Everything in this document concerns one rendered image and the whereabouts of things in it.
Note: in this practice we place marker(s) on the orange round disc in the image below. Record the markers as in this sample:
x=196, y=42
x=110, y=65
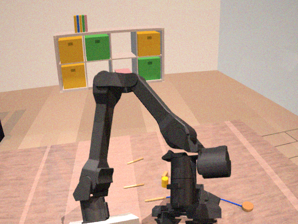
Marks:
x=247, y=206

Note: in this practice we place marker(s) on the short yellow cylinder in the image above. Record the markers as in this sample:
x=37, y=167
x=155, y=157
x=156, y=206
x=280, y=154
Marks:
x=164, y=181

